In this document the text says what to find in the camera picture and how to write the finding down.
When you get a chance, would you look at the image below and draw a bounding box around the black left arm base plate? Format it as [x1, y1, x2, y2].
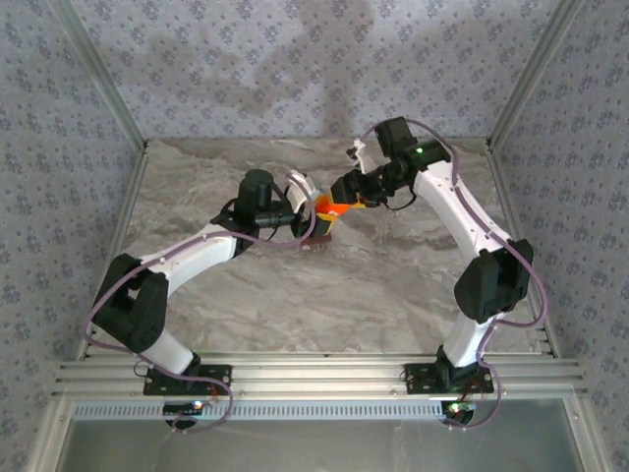
[142, 362, 234, 397]

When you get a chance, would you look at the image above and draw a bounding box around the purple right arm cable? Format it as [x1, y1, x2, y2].
[361, 117, 549, 433]

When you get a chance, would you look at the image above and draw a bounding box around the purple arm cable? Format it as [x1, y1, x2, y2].
[81, 186, 318, 435]
[361, 117, 549, 433]

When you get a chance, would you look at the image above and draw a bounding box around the aluminium bottom frame bar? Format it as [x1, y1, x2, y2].
[22, 396, 76, 472]
[564, 392, 615, 472]

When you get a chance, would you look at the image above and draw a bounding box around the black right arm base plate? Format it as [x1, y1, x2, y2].
[402, 362, 495, 396]

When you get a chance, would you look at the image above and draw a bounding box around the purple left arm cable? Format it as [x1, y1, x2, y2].
[81, 186, 318, 435]

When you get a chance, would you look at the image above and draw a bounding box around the floral patterned backdrop cloth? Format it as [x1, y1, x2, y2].
[0, 0, 629, 472]

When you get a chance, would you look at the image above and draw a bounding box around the slotted grey cable duct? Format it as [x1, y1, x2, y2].
[71, 398, 446, 423]

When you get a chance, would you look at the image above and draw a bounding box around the aluminium side rail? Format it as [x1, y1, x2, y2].
[73, 141, 151, 363]
[485, 141, 562, 359]

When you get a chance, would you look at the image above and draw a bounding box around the small controller board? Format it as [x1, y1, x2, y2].
[162, 399, 205, 416]
[440, 399, 478, 417]

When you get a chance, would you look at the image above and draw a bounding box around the grey metal sheet panel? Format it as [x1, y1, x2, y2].
[53, 417, 589, 472]

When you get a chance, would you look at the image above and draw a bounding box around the orange pill bottle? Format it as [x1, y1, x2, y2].
[314, 194, 354, 223]

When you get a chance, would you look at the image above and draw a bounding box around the aluminium mounting rail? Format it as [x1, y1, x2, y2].
[51, 351, 590, 397]

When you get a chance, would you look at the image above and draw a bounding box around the aluminium corner post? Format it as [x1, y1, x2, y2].
[485, 0, 587, 151]
[46, 0, 150, 151]

